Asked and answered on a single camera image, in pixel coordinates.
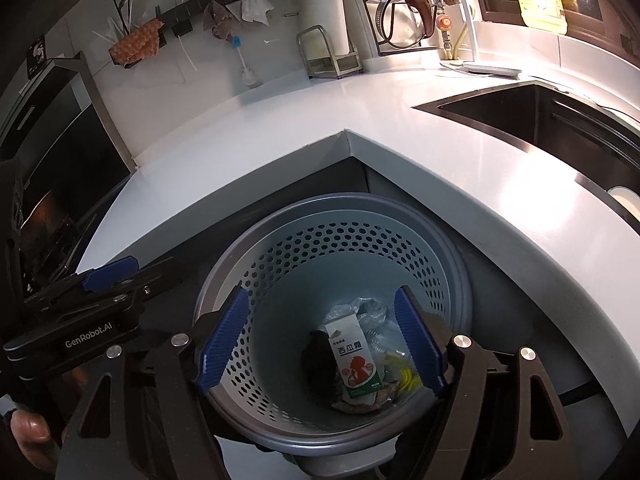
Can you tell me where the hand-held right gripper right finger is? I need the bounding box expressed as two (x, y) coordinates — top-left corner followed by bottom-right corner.
(394, 286), (571, 480)

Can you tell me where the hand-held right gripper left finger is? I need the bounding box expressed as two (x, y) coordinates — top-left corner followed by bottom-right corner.
(55, 285), (251, 480)

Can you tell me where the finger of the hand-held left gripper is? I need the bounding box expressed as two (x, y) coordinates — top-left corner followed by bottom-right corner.
(75, 255), (141, 295)
(100, 257), (188, 307)

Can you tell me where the clear plastic wrap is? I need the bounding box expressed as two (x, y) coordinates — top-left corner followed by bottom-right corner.
(367, 317), (406, 361)

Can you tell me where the green and white box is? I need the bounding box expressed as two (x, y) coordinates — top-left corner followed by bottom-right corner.
(325, 314), (386, 403)

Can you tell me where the patterned snack packet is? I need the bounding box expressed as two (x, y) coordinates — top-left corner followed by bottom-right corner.
(332, 387), (401, 411)

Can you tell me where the clear plastic bag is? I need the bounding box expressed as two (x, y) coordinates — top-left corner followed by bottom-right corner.
(327, 296), (388, 328)

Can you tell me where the black cloth with blue trim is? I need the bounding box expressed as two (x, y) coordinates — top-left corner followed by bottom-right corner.
(300, 329), (346, 401)

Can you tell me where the grey perforated waste basket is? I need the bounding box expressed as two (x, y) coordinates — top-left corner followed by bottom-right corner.
(192, 192), (475, 461)

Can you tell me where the person's left hand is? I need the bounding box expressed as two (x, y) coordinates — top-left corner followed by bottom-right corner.
(10, 409), (55, 473)

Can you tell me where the black gas stove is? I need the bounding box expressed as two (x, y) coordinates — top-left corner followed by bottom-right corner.
(20, 180), (116, 281)

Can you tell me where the white bottle brush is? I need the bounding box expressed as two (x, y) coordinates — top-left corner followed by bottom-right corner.
(229, 35), (258, 88)

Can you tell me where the orange dish cloth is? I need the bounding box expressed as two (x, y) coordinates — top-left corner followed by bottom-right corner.
(109, 17), (166, 66)

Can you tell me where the white bowl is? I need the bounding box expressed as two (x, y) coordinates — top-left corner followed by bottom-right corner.
(606, 186), (640, 223)

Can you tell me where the steel sink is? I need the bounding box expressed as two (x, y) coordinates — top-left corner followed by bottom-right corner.
(412, 80), (640, 236)

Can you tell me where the brown dish cloth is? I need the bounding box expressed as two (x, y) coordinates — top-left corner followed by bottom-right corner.
(201, 0), (236, 43)

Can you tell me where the metal cutting board stand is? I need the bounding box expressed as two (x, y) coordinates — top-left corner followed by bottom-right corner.
(296, 25), (363, 81)

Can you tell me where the white flat tray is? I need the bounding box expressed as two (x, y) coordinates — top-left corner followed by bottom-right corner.
(440, 59), (522, 80)

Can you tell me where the white dish cloth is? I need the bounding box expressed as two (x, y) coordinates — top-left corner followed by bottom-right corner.
(240, 0), (276, 26)

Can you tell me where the black wall device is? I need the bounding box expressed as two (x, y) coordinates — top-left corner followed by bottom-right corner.
(26, 35), (48, 78)

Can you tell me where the black wire rack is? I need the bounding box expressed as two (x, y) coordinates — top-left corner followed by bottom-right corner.
(362, 0), (451, 58)

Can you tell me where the brass gas valve with hose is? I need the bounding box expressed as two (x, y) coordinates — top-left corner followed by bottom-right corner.
(435, 0), (476, 61)

